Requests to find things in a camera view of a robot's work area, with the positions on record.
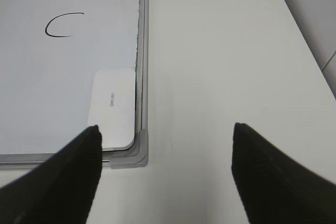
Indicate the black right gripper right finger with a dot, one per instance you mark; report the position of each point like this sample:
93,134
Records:
273,187

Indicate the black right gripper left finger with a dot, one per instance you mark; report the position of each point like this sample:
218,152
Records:
61,189

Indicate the white rectangular whiteboard eraser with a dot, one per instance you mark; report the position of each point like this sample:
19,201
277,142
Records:
112,107

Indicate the white whiteboard with aluminium frame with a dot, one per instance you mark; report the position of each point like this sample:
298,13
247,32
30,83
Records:
51,51

